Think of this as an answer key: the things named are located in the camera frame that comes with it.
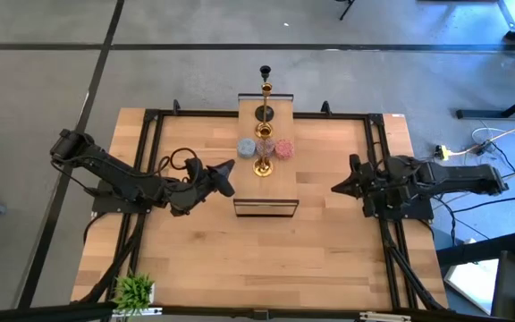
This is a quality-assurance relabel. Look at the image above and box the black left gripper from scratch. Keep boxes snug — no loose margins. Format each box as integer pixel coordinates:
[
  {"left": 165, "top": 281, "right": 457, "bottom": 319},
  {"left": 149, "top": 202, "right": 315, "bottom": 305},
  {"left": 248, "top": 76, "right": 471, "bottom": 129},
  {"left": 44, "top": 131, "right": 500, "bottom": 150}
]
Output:
[{"left": 170, "top": 158, "right": 236, "bottom": 216}]

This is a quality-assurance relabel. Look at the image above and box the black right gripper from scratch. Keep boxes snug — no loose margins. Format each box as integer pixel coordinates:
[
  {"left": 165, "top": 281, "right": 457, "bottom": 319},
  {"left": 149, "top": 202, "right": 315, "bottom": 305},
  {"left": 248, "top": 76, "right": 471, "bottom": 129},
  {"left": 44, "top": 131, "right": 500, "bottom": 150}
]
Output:
[{"left": 331, "top": 154, "right": 391, "bottom": 218}]

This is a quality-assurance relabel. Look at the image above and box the gold candlestick holder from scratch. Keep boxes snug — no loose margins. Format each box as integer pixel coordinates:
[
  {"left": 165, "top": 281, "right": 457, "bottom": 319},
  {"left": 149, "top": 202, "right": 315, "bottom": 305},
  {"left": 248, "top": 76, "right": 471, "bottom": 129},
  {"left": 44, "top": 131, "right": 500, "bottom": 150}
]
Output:
[
  {"left": 255, "top": 82, "right": 274, "bottom": 140},
  {"left": 252, "top": 123, "right": 274, "bottom": 179}
]

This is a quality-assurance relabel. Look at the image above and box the mauve patterned round candle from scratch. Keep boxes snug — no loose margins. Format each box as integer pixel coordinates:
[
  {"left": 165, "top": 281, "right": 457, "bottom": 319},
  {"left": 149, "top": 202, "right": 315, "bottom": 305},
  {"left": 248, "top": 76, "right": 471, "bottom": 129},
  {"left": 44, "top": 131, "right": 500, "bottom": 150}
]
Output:
[{"left": 256, "top": 137, "right": 276, "bottom": 157}]

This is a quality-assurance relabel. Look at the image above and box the pink patterned round candle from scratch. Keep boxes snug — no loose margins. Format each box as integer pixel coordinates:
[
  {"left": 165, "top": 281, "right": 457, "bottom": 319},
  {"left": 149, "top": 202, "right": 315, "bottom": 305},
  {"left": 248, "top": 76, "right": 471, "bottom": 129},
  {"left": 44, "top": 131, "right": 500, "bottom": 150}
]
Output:
[{"left": 274, "top": 138, "right": 296, "bottom": 161}]

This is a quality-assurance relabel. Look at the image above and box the black candlestick holder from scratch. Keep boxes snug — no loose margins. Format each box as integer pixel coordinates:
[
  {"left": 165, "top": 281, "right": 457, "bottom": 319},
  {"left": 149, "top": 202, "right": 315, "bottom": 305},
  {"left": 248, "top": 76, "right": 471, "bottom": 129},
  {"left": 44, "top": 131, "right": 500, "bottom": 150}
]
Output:
[{"left": 255, "top": 64, "right": 275, "bottom": 123}]

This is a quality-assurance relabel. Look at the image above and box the black desk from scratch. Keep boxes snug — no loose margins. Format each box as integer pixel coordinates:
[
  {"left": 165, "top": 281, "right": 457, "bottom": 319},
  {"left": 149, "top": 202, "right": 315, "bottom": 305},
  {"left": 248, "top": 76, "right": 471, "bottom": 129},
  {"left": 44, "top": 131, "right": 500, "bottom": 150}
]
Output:
[{"left": 435, "top": 231, "right": 515, "bottom": 322}]

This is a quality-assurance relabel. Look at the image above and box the green potted plant white pot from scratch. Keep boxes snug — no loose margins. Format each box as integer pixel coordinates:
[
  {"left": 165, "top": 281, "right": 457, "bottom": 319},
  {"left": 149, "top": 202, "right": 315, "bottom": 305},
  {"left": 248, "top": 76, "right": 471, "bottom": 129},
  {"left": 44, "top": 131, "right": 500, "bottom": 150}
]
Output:
[{"left": 113, "top": 272, "right": 156, "bottom": 317}]

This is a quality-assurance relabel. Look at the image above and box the white flat panel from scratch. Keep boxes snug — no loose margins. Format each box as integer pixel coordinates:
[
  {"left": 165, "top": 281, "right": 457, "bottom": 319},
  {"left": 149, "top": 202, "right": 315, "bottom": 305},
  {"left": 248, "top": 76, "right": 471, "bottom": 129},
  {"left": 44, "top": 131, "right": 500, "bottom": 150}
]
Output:
[{"left": 443, "top": 258, "right": 501, "bottom": 316}]

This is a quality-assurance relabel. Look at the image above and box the black table base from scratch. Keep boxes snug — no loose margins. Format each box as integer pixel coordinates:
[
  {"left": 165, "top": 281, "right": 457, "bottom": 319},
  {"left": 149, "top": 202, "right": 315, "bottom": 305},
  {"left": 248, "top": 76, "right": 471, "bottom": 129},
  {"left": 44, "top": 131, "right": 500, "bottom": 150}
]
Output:
[{"left": 455, "top": 83, "right": 515, "bottom": 121}]

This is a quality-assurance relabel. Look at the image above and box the black stand leg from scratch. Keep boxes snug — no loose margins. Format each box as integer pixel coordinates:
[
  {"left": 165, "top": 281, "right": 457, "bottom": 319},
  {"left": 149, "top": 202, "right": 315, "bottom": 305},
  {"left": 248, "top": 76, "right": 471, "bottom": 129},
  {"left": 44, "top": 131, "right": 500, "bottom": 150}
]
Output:
[{"left": 335, "top": 0, "right": 357, "bottom": 21}]

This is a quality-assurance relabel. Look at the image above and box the wooden shelf black metal frame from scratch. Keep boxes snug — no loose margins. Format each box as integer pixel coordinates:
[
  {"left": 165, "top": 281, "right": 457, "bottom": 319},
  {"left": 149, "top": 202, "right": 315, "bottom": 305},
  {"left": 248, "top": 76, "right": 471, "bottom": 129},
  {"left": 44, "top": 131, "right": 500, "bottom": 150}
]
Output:
[{"left": 232, "top": 92, "right": 300, "bottom": 219}]

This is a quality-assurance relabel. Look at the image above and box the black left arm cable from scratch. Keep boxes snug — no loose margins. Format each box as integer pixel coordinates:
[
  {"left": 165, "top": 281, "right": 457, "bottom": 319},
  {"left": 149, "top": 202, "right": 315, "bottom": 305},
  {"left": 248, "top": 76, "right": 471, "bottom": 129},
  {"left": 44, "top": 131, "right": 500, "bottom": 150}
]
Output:
[{"left": 156, "top": 147, "right": 201, "bottom": 180}]

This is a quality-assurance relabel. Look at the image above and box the black aluminium table frame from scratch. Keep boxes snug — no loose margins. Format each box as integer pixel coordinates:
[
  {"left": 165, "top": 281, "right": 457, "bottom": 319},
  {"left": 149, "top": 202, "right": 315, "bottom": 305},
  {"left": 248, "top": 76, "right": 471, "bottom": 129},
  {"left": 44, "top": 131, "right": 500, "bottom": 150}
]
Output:
[{"left": 72, "top": 98, "right": 449, "bottom": 314}]

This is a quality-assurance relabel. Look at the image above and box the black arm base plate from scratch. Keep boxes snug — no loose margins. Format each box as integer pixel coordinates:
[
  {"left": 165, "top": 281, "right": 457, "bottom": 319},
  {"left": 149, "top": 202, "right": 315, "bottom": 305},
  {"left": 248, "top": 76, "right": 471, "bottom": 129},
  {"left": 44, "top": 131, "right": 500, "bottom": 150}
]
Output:
[
  {"left": 90, "top": 178, "right": 156, "bottom": 215},
  {"left": 370, "top": 185, "right": 435, "bottom": 221}
]

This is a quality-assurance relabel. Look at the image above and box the black frame crossbar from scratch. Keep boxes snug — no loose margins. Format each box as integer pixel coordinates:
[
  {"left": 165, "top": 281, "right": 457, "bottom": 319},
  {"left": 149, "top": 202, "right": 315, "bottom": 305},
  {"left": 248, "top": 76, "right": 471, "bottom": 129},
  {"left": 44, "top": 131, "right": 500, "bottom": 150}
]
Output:
[{"left": 0, "top": 301, "right": 515, "bottom": 322}]

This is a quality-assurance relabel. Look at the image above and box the silver metal bracket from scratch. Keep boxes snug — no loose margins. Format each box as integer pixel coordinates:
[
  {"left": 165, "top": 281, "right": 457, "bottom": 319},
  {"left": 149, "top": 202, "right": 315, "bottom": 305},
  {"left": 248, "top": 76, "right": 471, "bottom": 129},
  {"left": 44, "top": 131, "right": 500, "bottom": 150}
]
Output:
[{"left": 359, "top": 310, "right": 413, "bottom": 322}]

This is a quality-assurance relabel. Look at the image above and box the white coiled cable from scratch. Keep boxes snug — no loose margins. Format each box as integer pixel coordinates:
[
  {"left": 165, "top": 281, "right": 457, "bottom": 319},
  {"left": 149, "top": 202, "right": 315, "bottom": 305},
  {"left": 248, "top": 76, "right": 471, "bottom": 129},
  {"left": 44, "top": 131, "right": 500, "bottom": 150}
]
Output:
[{"left": 470, "top": 126, "right": 515, "bottom": 148}]

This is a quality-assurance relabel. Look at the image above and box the black floor cable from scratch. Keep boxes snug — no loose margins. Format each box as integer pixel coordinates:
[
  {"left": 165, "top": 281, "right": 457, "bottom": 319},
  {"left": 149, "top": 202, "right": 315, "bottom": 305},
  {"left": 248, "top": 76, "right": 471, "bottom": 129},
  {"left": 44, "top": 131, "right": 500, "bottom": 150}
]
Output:
[{"left": 452, "top": 194, "right": 515, "bottom": 216}]

